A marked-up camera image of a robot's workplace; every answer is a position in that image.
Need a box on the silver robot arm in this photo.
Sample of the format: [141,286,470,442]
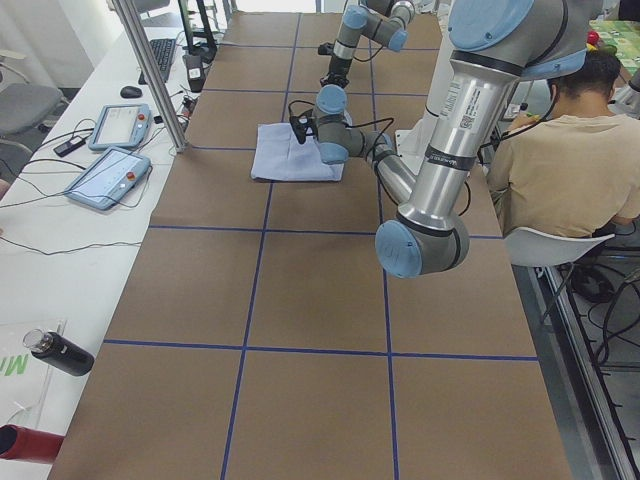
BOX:
[290,1,599,278]
[318,1,416,88]

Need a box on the far blue teach pendant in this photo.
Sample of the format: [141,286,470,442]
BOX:
[87,104,152,151]

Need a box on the aluminium frame post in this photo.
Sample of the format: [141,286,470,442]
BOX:
[112,0,187,153]

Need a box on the white chair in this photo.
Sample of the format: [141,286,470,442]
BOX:
[503,225,617,321]

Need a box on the person in beige shirt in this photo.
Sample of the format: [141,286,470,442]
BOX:
[487,50,639,238]

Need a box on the brown paper table cover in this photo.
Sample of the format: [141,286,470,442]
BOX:
[51,12,571,479]

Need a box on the white camera mast post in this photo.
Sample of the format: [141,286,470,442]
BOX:
[395,1,455,175]

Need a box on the light blue striped shirt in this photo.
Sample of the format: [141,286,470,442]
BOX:
[250,123,344,182]

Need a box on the black keyboard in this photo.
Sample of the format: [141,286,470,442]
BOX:
[149,38,176,82]

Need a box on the black water bottle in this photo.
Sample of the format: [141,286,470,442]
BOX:
[23,329,94,377]

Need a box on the grey office chair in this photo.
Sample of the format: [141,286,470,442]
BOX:
[1,50,69,155]

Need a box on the blue teach pendant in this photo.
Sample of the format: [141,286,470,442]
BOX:
[87,104,152,151]
[63,147,151,211]

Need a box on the black computer mouse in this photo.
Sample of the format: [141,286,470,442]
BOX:
[120,86,143,99]

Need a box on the near blue teach pendant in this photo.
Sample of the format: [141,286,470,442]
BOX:
[63,147,151,211]

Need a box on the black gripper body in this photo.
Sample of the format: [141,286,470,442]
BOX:
[317,43,354,88]
[289,113,317,145]

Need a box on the red cylinder bottle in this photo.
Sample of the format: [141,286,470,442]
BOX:
[1,424,65,464]

